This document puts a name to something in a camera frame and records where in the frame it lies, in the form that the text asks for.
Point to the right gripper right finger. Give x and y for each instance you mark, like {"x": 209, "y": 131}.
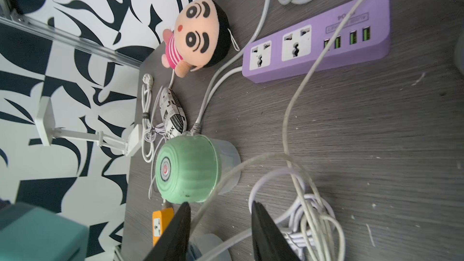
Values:
{"x": 268, "y": 242}

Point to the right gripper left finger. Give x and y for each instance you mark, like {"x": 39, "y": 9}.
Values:
{"x": 173, "y": 244}

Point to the teal USB charger adapter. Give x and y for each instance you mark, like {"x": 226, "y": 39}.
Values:
{"x": 31, "y": 233}

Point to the orange power strip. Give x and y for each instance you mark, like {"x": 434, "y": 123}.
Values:
{"x": 160, "y": 221}

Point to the plush doll pink shirt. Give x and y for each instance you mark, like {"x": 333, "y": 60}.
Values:
{"x": 201, "y": 38}

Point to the purple power strip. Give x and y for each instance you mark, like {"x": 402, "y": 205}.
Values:
{"x": 292, "y": 51}

